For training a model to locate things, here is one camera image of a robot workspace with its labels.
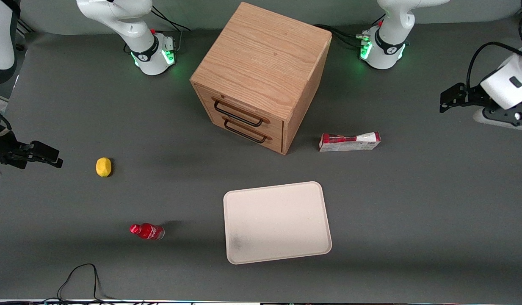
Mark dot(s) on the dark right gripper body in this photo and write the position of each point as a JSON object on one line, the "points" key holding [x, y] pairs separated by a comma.
{"points": [[2, 150]]}

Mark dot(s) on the red cookie box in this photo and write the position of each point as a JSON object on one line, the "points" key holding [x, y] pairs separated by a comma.
{"points": [[349, 142]]}

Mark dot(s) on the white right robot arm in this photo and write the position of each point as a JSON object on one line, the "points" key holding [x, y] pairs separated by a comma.
{"points": [[129, 21]]}

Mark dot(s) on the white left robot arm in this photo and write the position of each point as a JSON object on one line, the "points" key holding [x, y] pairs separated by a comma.
{"points": [[392, 25]]}

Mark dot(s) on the beige rectangular tray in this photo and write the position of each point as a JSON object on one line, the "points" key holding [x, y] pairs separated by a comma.
{"points": [[277, 222]]}

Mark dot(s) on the yellow lemon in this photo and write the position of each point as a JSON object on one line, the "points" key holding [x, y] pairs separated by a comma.
{"points": [[103, 167]]}

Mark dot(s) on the red soda bottle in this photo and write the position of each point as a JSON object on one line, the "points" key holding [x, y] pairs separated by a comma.
{"points": [[147, 231]]}

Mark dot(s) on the wooden two-drawer cabinet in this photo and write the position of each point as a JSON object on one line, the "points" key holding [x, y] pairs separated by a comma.
{"points": [[260, 67]]}

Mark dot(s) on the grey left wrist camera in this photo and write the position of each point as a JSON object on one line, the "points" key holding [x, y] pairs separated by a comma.
{"points": [[502, 118]]}

